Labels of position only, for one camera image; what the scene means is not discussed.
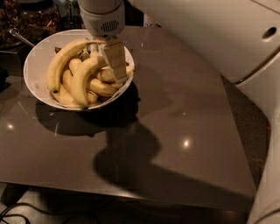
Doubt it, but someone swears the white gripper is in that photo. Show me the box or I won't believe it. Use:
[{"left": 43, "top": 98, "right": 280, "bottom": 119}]
[{"left": 79, "top": 2, "right": 127, "bottom": 83}]

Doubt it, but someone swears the glass jar of snacks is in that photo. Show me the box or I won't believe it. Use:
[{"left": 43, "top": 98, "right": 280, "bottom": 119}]
[{"left": 20, "top": 0, "right": 61, "bottom": 35}]

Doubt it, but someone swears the black floor cable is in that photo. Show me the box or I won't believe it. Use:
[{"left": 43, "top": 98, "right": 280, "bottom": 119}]
[{"left": 0, "top": 200, "right": 97, "bottom": 224}]

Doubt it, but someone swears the long top yellow banana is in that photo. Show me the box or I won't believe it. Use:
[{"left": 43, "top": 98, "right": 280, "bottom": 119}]
[{"left": 45, "top": 38, "right": 101, "bottom": 93}]

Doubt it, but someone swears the curved yellow banana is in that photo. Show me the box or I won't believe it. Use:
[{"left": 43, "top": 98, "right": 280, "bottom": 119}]
[{"left": 71, "top": 56, "right": 107, "bottom": 109}]

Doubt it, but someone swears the white ceramic bowl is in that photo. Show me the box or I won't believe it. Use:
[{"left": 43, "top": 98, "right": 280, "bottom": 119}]
[{"left": 24, "top": 30, "right": 135, "bottom": 111}]

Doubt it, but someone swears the metal spoon handle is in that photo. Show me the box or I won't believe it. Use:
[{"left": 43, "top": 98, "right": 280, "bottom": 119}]
[{"left": 9, "top": 28, "right": 35, "bottom": 47}]

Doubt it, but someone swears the middle lower yellow banana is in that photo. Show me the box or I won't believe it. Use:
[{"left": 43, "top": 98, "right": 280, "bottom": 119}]
[{"left": 86, "top": 68, "right": 116, "bottom": 97}]

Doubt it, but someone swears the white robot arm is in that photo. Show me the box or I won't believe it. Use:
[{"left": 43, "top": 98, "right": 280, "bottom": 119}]
[{"left": 78, "top": 0, "right": 280, "bottom": 224}]

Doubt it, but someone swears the far right small banana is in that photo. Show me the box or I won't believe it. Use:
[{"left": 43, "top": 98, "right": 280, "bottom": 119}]
[{"left": 126, "top": 66, "right": 136, "bottom": 76}]

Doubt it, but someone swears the right yellow banana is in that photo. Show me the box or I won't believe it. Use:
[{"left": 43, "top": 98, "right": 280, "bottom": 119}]
[{"left": 96, "top": 66, "right": 115, "bottom": 83}]

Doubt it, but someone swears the bottom left yellow banana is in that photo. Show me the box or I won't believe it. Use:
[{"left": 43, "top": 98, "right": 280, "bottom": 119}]
[{"left": 51, "top": 85, "right": 80, "bottom": 109}]

